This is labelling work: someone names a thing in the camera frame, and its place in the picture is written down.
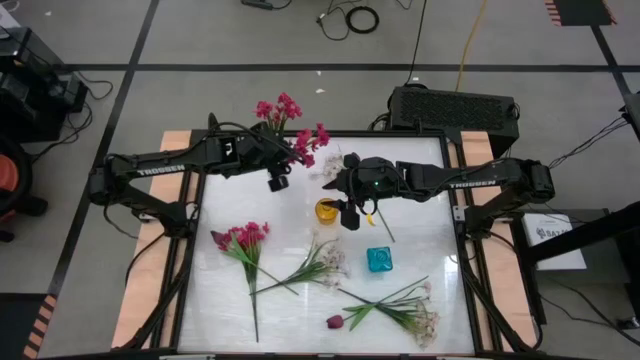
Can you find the black table frame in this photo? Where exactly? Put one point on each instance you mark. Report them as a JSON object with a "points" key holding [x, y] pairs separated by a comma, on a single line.
{"points": [[360, 133]]}

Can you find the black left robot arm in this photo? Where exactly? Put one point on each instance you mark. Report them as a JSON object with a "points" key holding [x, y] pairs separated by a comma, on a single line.
{"points": [[160, 170]]}

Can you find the black stand beam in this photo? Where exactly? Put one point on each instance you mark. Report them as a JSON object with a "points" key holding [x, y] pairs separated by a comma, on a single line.
{"points": [[575, 235]]}

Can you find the amber glass vase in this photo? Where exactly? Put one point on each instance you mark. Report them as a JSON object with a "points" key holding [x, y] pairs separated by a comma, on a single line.
{"points": [[324, 216]]}

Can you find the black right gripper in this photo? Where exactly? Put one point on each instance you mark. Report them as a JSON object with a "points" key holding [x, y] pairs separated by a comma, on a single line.
{"points": [[372, 177]]}

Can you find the blue glass vase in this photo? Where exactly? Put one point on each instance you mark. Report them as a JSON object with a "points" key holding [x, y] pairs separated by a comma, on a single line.
{"points": [[380, 260]]}

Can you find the hazard-striped black mat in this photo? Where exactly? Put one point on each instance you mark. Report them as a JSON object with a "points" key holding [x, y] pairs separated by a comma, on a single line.
{"points": [[580, 10], [15, 325]]}

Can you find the black computer case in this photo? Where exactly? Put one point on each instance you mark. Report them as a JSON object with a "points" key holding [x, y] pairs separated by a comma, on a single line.
{"points": [[450, 107]]}

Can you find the pink-red flower bunch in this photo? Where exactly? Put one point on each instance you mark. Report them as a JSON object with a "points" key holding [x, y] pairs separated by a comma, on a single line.
{"points": [[287, 107], [247, 235]]}

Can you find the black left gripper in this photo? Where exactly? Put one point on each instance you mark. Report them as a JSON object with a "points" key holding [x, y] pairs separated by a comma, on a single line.
{"points": [[255, 150]]}

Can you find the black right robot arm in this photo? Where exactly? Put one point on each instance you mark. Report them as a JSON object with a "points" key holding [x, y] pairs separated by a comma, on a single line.
{"points": [[475, 182]]}

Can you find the black equipment cart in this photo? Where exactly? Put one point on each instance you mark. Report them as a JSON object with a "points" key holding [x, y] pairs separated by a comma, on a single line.
{"points": [[30, 90]]}

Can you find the black power strip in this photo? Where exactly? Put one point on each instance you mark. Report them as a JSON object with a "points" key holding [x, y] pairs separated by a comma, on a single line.
{"points": [[257, 4]]}

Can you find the wooden side board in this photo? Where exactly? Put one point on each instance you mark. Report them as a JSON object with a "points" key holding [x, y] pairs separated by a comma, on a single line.
{"points": [[145, 280], [505, 280]]}

